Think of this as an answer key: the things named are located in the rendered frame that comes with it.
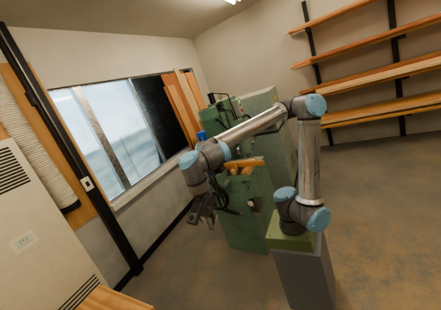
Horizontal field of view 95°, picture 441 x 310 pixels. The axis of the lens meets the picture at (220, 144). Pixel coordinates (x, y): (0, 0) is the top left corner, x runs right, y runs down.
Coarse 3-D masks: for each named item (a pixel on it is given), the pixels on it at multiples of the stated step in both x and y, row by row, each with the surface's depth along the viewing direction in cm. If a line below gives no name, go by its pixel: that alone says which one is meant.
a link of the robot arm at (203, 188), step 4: (204, 184) 82; (208, 184) 85; (188, 188) 83; (192, 188) 82; (196, 188) 81; (200, 188) 82; (204, 188) 82; (208, 188) 84; (192, 192) 83; (196, 192) 82; (200, 192) 82
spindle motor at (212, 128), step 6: (210, 108) 175; (216, 108) 180; (198, 114) 181; (204, 114) 175; (210, 114) 175; (216, 114) 178; (204, 120) 178; (210, 120) 177; (204, 126) 182; (210, 126) 178; (216, 126) 179; (222, 126) 185; (210, 132) 181; (216, 132) 180; (222, 132) 184; (210, 138) 183
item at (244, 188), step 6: (264, 162) 220; (258, 174) 202; (252, 180) 190; (228, 186) 185; (234, 186) 182; (240, 186) 178; (246, 186) 179; (228, 192) 188; (234, 192) 185; (240, 192) 181; (246, 192) 178
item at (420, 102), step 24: (360, 0) 244; (312, 24) 276; (408, 24) 234; (312, 48) 322; (360, 72) 305; (384, 72) 265; (408, 72) 253; (408, 96) 292; (432, 96) 262; (336, 120) 309; (360, 120) 294
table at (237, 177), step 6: (240, 168) 186; (258, 168) 185; (228, 174) 183; (240, 174) 175; (246, 174) 171; (252, 174) 173; (228, 180) 180; (234, 180) 179; (240, 180) 176; (246, 180) 172; (210, 186) 183; (222, 186) 175
